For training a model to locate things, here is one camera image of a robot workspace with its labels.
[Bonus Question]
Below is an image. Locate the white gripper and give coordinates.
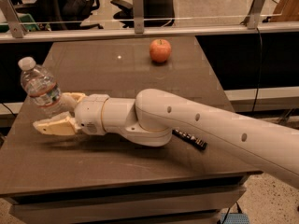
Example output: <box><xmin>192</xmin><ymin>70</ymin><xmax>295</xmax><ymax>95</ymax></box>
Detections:
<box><xmin>33</xmin><ymin>92</ymin><xmax>109</xmax><ymax>136</ymax></box>

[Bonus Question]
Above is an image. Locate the clear plastic water bottle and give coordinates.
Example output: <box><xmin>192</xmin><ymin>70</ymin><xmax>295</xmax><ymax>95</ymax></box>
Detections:
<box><xmin>18</xmin><ymin>57</ymin><xmax>72</xmax><ymax>118</ymax></box>

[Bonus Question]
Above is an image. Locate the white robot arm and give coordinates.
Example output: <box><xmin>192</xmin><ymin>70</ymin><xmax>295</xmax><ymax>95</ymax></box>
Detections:
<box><xmin>33</xmin><ymin>89</ymin><xmax>299</xmax><ymax>189</ymax></box>

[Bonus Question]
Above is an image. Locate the red apple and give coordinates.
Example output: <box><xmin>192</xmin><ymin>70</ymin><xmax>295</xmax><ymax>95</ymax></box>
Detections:
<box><xmin>149</xmin><ymin>39</ymin><xmax>172</xmax><ymax>63</ymax></box>

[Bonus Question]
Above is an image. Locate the green bin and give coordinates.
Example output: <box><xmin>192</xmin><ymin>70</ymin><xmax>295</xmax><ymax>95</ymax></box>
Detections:
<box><xmin>0</xmin><ymin>14</ymin><xmax>40</xmax><ymax>33</ymax></box>

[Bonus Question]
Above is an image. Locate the black office chair left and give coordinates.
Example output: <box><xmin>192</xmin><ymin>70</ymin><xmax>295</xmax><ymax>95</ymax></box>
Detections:
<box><xmin>36</xmin><ymin>0</ymin><xmax>103</xmax><ymax>31</ymax></box>

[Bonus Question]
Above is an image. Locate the black office chair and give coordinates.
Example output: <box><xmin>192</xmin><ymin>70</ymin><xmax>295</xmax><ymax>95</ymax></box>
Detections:
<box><xmin>110</xmin><ymin>0</ymin><xmax>175</xmax><ymax>28</ymax></box>
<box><xmin>36</xmin><ymin>0</ymin><xmax>103</xmax><ymax>31</ymax></box>

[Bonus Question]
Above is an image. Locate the glass partition panel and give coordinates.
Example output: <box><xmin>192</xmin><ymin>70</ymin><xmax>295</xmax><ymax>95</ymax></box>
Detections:
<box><xmin>16</xmin><ymin>0</ymin><xmax>278</xmax><ymax>29</ymax></box>

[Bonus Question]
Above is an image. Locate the black snack bar wrapper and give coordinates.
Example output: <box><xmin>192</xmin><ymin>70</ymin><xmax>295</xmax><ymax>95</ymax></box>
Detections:
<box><xmin>172</xmin><ymin>130</ymin><xmax>207</xmax><ymax>151</ymax></box>

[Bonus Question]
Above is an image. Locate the black office chair centre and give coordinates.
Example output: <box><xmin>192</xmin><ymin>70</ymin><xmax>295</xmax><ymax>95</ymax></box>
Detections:
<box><xmin>110</xmin><ymin>0</ymin><xmax>175</xmax><ymax>28</ymax></box>

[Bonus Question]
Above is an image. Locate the grey table drawer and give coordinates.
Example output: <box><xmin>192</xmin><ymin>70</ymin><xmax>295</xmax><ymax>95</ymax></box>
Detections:
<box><xmin>10</xmin><ymin>185</ymin><xmax>246</xmax><ymax>224</ymax></box>

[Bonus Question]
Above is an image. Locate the blue object under table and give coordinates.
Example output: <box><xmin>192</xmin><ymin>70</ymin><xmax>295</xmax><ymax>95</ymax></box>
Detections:
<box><xmin>221</xmin><ymin>213</ymin><xmax>250</xmax><ymax>224</ymax></box>

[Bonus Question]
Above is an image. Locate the metal bracket left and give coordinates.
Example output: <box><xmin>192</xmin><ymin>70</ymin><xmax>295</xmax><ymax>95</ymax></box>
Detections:
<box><xmin>0</xmin><ymin>0</ymin><xmax>26</xmax><ymax>38</ymax></box>

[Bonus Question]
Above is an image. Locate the metal bracket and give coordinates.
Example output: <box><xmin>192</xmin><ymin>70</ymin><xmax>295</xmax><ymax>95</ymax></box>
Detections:
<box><xmin>133</xmin><ymin>0</ymin><xmax>144</xmax><ymax>34</ymax></box>
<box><xmin>0</xmin><ymin>0</ymin><xmax>26</xmax><ymax>38</ymax></box>
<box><xmin>244</xmin><ymin>0</ymin><xmax>265</xmax><ymax>29</ymax></box>

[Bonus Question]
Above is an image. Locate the metal bracket centre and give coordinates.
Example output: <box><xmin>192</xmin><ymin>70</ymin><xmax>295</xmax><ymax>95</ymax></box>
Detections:
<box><xmin>133</xmin><ymin>0</ymin><xmax>144</xmax><ymax>34</ymax></box>

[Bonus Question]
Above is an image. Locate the metal bracket right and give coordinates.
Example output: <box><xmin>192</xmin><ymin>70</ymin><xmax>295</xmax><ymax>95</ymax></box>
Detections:
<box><xmin>244</xmin><ymin>0</ymin><xmax>265</xmax><ymax>29</ymax></box>

